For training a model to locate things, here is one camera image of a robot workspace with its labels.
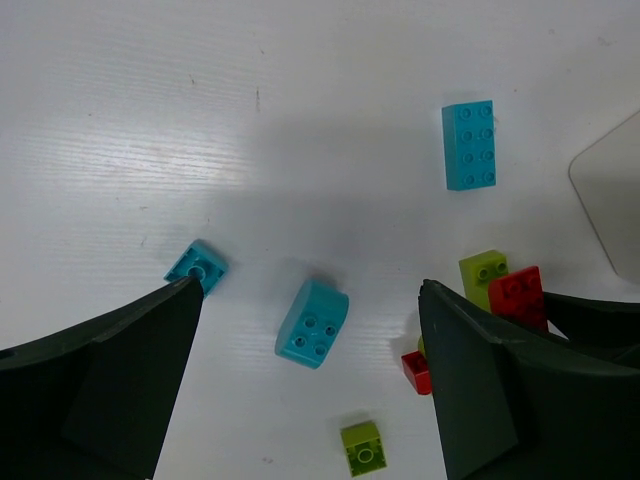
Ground long green lego brick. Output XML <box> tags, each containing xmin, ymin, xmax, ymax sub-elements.
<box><xmin>459</xmin><ymin>250</ymin><xmax>509</xmax><ymax>312</ymax></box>

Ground green red curved lego stack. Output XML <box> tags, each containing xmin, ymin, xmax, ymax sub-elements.
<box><xmin>401</xmin><ymin>336</ymin><xmax>432</xmax><ymax>395</ymax></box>

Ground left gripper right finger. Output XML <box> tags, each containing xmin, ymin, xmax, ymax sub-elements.
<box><xmin>419</xmin><ymin>280</ymin><xmax>639</xmax><ymax>479</ymax></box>

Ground long red lego brick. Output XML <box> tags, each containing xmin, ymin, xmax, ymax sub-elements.
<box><xmin>488</xmin><ymin>266</ymin><xmax>549</xmax><ymax>332</ymax></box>

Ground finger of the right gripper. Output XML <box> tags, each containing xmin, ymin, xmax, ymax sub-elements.
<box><xmin>544</xmin><ymin>292</ymin><xmax>639</xmax><ymax>368</ymax></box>

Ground long teal lego brick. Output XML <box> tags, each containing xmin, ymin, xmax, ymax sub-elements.
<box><xmin>441</xmin><ymin>100</ymin><xmax>496</xmax><ymax>191</ymax></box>

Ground white divided container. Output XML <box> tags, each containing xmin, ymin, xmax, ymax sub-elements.
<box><xmin>569</xmin><ymin>114</ymin><xmax>639</xmax><ymax>284</ymax></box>

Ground curved teal lego brick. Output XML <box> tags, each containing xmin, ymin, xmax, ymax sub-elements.
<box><xmin>274</xmin><ymin>279</ymin><xmax>349</xmax><ymax>369</ymax></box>

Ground small teal lego brick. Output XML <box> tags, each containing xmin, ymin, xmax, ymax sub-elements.
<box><xmin>164</xmin><ymin>239</ymin><xmax>229</xmax><ymax>297</ymax></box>

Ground small green lego brick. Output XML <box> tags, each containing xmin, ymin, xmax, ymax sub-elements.
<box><xmin>340</xmin><ymin>421</ymin><xmax>387</xmax><ymax>477</ymax></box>

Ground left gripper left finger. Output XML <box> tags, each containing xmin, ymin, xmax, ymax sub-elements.
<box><xmin>1</xmin><ymin>277</ymin><xmax>202</xmax><ymax>479</ymax></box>

